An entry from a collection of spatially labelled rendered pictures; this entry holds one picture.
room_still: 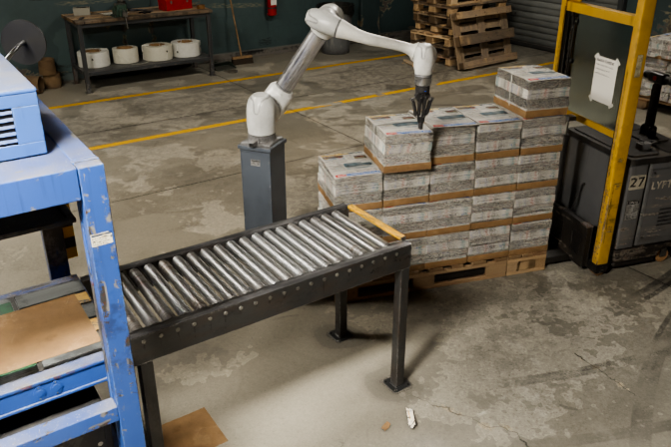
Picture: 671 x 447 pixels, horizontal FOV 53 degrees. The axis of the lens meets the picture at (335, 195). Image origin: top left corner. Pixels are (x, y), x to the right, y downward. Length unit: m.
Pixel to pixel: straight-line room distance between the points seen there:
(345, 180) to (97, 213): 1.94
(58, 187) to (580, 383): 2.70
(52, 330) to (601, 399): 2.53
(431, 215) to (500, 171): 0.50
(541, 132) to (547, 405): 1.60
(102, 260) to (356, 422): 1.63
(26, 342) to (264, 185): 1.64
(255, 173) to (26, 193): 1.96
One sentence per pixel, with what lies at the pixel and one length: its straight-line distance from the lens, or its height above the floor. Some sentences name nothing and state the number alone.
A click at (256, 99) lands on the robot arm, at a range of 3.66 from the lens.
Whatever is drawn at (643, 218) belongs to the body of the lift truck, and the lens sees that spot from 4.73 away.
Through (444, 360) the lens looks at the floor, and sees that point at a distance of 3.70.
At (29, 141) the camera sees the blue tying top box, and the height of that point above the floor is 1.60.
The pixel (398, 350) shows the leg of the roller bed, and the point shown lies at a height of 0.23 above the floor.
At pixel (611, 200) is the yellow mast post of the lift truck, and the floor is 0.55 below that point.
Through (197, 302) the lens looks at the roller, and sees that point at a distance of 2.70.
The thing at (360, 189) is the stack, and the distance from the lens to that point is 3.78.
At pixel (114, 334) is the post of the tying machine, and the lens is 2.27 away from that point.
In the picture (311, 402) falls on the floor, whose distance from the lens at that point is 3.41.
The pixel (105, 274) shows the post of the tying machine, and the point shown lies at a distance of 2.16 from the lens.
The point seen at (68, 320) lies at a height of 0.80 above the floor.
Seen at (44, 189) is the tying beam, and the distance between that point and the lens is 2.01.
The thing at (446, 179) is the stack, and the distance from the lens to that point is 3.99.
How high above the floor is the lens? 2.24
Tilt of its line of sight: 24 degrees down
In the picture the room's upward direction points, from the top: straight up
